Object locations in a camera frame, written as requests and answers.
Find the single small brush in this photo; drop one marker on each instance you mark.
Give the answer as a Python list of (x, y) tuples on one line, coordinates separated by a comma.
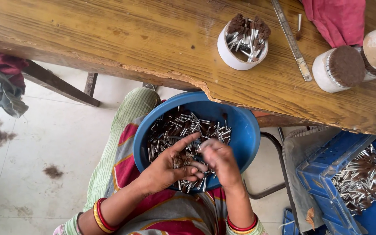
[(299, 29)]

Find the small brown bristle clump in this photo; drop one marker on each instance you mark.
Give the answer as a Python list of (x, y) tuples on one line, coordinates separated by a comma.
[(53, 171)]

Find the red and gold left bangles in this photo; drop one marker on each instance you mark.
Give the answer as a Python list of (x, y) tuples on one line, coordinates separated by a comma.
[(102, 217)]

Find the long metal ruler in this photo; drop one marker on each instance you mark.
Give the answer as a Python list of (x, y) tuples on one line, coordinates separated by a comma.
[(290, 39)]

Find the red cloth with seam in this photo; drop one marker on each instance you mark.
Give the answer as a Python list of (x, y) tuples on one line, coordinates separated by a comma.
[(335, 19)]

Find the red and gold right bangles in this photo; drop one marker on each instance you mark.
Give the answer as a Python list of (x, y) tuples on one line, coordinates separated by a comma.
[(242, 227)]

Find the blue plastic crate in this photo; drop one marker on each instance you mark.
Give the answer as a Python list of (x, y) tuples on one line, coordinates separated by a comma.
[(315, 169)]

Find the pile of metal brush ferrules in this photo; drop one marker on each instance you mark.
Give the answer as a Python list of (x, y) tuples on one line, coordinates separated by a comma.
[(188, 125)]

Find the wooden table frame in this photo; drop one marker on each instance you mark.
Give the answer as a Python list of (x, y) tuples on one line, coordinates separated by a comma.
[(60, 86)]

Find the brown bristle brush head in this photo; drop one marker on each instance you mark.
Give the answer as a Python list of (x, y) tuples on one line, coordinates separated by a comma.
[(182, 160)]

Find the person's left hand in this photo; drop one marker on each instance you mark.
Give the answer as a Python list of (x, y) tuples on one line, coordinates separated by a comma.
[(162, 169)]

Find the person's right hand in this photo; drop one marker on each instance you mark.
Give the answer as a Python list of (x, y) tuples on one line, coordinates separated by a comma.
[(224, 165)]

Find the black metal chair frame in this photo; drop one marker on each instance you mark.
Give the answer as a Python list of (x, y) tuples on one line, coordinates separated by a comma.
[(269, 189)]

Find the grey woven sack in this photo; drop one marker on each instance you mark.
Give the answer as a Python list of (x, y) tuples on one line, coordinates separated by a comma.
[(297, 153)]

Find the grey comb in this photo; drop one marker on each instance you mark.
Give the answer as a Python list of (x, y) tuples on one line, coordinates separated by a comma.
[(176, 140)]

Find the person's right fingers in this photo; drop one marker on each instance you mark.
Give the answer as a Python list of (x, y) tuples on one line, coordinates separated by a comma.
[(209, 148)]

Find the white round open cup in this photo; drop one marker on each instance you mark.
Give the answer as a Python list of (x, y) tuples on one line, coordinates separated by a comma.
[(228, 57)]

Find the blue plastic basin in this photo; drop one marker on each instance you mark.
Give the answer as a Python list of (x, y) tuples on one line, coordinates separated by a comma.
[(240, 130)]

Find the red and gold bangles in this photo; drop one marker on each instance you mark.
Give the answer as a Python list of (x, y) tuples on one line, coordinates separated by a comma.
[(102, 217), (242, 227)]

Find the heap of brushes in crate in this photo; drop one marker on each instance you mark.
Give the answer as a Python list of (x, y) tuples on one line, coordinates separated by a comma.
[(361, 179)]

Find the dark red crumpled cloth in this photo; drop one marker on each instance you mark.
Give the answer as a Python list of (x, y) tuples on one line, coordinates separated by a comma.
[(2, 65)]

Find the dry orange leaf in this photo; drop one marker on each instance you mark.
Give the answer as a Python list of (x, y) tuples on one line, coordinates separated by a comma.
[(310, 217)]

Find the bunch of loose cup brushes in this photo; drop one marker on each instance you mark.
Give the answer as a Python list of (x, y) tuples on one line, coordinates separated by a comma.
[(248, 34)]

